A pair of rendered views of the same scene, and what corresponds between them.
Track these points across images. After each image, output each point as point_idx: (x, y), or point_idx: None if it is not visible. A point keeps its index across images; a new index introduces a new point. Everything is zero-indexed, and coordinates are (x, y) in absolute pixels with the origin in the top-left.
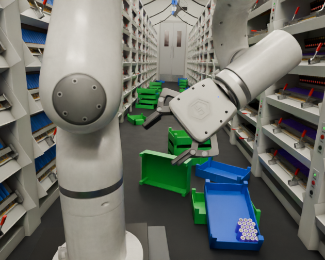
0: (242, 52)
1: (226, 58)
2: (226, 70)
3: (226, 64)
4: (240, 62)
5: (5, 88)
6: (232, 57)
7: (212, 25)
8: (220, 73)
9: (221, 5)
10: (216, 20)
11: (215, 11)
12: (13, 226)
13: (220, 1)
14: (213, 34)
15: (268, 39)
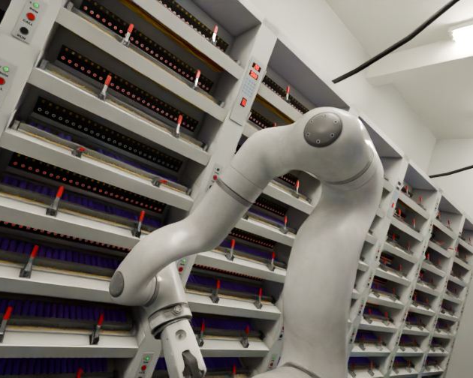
0: (166, 278)
1: (148, 285)
2: (186, 306)
3: (148, 292)
4: (183, 292)
5: None
6: (156, 283)
7: (173, 259)
8: (186, 310)
9: (203, 251)
10: (182, 257)
11: (191, 252)
12: None
13: (206, 249)
14: (164, 267)
15: (173, 263)
